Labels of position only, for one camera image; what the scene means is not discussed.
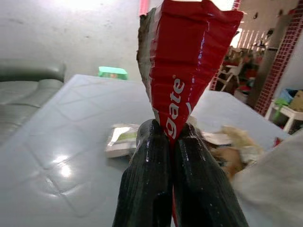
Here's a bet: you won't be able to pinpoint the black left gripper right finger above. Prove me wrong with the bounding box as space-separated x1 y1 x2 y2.
174 123 250 227

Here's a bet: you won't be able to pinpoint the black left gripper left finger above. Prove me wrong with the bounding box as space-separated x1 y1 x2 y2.
112 118 174 227

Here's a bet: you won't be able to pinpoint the red toothpaste box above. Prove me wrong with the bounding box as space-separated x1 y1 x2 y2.
136 0 245 227

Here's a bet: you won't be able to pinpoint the tan crumpled paper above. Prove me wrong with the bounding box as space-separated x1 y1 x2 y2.
211 146 245 182

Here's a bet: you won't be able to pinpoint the white and green box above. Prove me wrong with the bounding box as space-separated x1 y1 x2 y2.
104 123 141 159

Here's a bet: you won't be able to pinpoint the cream crumpled paper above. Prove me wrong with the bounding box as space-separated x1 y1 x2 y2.
219 125 265 166

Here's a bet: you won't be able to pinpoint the white plastic folding table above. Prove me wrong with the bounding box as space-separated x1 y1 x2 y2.
0 73 293 227

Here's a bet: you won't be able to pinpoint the green plastic stool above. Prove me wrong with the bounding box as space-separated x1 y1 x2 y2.
98 66 129 80

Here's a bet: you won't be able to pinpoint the white plastic shelf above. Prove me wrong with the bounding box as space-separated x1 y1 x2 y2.
264 99 303 134

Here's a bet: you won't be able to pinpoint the white chair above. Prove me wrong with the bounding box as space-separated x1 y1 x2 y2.
216 63 246 92

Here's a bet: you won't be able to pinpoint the grey-green leather sofa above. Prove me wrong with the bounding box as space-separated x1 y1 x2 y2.
0 58 67 146

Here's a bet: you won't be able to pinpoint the red pole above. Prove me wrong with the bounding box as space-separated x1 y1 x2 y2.
139 0 150 17

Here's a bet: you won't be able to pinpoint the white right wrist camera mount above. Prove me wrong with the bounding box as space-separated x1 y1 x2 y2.
232 133 303 227

